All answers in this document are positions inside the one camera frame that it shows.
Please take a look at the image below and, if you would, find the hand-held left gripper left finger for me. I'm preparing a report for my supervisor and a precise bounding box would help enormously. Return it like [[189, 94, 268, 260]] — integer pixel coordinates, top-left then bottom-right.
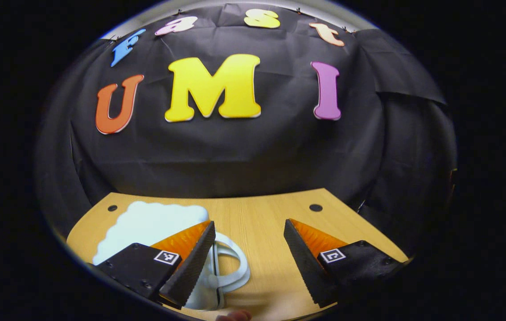
[[95, 220, 217, 309]]

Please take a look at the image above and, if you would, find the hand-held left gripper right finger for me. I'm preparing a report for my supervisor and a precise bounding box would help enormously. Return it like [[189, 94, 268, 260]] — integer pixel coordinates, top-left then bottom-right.
[[283, 218, 407, 309]]

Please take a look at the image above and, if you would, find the light blue suitcase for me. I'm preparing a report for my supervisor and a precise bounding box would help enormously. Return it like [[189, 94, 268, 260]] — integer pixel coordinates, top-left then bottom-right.
[[92, 201, 251, 311]]

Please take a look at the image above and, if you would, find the black backdrop cloth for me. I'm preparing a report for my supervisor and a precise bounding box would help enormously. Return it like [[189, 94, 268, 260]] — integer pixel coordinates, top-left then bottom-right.
[[34, 4, 458, 255]]

